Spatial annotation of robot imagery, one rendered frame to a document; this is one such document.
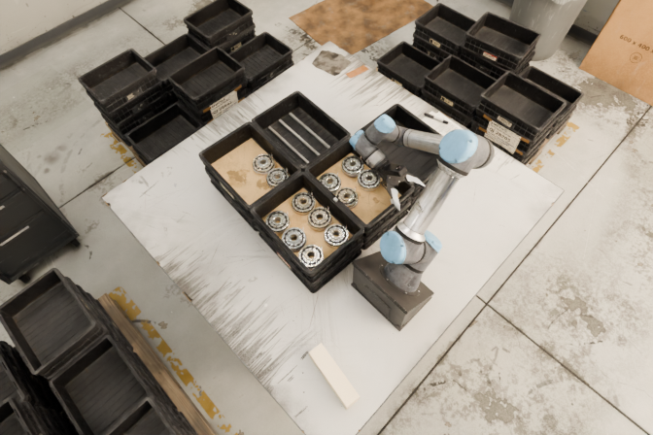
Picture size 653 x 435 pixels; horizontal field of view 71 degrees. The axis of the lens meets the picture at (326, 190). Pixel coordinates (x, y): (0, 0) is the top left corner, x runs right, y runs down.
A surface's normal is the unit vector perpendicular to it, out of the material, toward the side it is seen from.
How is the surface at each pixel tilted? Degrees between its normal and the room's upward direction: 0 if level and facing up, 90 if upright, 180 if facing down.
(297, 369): 0
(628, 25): 77
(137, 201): 0
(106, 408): 0
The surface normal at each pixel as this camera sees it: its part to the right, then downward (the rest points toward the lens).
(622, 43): -0.68, 0.47
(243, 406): -0.03, -0.55
